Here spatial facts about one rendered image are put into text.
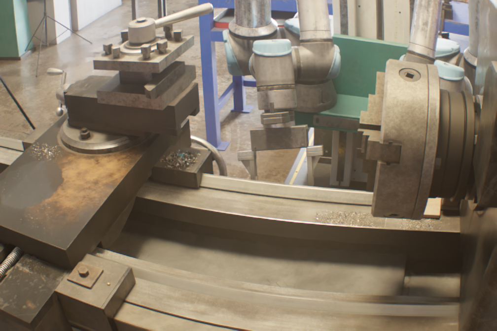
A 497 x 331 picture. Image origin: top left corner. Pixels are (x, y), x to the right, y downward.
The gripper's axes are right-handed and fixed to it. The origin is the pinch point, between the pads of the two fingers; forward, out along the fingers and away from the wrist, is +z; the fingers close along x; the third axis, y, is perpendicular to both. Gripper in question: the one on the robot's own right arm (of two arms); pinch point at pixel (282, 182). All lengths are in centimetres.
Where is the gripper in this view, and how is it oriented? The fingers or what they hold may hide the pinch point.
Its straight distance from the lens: 133.4
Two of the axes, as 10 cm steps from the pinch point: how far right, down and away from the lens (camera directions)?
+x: -9.8, 0.7, 2.1
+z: 0.8, 10.0, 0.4
